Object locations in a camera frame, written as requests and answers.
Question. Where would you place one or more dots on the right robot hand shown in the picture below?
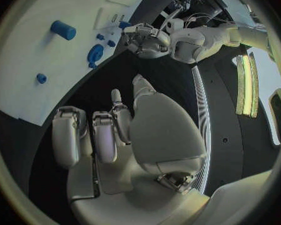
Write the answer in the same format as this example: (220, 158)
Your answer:
(164, 131)

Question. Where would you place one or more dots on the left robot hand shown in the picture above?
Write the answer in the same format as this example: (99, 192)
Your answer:
(150, 43)

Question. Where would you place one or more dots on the white task board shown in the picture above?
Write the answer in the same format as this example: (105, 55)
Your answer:
(25, 60)

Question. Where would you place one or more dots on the blue gear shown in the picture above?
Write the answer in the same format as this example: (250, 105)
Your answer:
(95, 54)

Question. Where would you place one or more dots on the blue peg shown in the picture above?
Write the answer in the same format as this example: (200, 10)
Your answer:
(100, 37)
(111, 43)
(41, 78)

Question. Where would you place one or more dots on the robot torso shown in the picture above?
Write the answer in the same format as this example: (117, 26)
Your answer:
(227, 120)

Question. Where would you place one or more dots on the blue plug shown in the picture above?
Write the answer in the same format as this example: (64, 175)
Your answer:
(124, 25)

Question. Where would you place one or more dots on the blue cylinder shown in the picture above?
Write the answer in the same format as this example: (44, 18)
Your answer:
(63, 30)

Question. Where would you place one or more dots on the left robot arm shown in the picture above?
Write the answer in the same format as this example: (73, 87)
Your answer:
(208, 39)

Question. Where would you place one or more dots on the glowing light bar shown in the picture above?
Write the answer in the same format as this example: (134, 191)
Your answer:
(247, 86)

